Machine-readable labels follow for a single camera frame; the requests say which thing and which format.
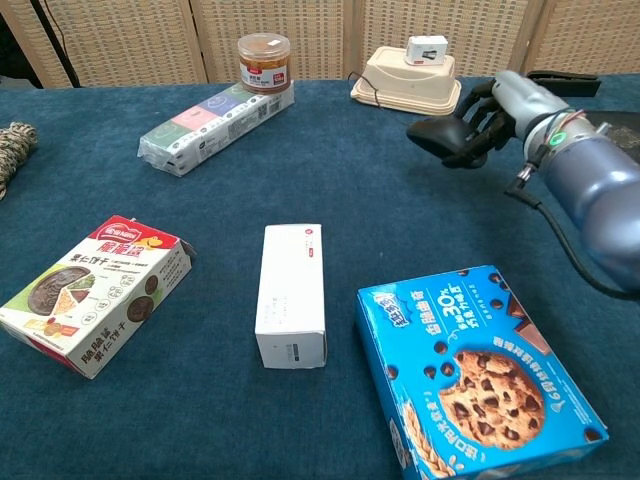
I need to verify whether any small white box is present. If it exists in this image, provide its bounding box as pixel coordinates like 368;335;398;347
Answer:
405;34;448;67

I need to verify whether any black tripod stand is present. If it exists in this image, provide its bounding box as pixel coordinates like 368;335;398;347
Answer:
29;0;81;89

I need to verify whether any red white biscuit box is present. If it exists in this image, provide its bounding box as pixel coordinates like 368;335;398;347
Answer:
0;214;197;380

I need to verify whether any blue chocolate chip cookie box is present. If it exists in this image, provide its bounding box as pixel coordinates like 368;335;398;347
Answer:
355;264;610;480

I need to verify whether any plastic wrapped tissue pack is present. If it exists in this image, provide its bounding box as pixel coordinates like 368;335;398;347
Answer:
137;79;296;179

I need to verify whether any black computer mouse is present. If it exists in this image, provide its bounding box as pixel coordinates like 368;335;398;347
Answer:
405;116;496;157

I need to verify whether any white rectangular carton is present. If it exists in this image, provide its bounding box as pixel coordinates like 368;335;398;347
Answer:
253;223;329;370

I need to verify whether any beige lidded food container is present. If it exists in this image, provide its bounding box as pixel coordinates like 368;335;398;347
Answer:
349;45;462;117

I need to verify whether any clear snack jar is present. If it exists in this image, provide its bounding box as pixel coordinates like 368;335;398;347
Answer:
236;32;292;96

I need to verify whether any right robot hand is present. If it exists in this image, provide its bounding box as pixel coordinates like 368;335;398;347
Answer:
439;69;574;170

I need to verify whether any blue felt table cover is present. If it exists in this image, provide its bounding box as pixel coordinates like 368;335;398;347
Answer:
0;74;640;480

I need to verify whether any coiled beige rope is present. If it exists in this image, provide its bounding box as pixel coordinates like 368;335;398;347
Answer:
0;121;39;201

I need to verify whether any black stapler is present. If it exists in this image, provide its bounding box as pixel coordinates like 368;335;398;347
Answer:
524;70;603;99

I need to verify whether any thin dark wire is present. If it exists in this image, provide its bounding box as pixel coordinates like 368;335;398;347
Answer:
347;70;386;109

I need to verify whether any wicker folding screen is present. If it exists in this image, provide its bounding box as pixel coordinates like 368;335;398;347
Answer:
0;0;640;90

